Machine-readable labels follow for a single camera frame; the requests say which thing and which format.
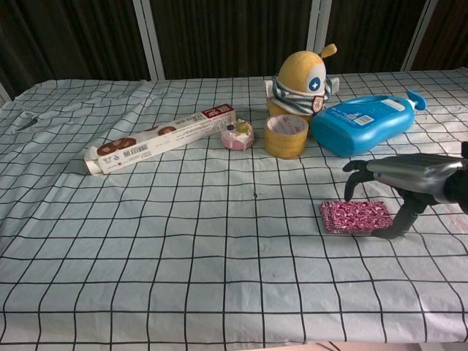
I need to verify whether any yellow packing tape roll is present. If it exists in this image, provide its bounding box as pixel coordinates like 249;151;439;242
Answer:
263;114;309;159

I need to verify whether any dark curtain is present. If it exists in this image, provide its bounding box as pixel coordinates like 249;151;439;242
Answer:
0;0;468;102

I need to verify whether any pink toy cake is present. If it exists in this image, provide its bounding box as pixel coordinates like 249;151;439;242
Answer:
220;118;256;151

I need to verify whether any blue detergent bottle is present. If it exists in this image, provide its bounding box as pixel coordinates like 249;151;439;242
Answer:
310;88;428;159

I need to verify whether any long white cookie-print box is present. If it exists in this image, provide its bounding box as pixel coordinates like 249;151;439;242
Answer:
83;104;237;176

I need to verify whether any yellow one-eyed plush toy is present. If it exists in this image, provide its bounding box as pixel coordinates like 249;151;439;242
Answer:
264;42;340;117

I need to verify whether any white frame post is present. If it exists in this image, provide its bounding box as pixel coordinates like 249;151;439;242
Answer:
309;0;333;74
133;0;165;80
400;0;439;72

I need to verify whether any white black-grid tablecloth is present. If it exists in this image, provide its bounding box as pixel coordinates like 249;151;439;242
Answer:
0;65;468;344

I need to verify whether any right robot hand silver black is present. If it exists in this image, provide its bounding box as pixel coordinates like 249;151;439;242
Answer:
342;154;462;241

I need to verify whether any pink patterned packet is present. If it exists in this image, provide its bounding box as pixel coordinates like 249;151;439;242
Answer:
320;199;394;235

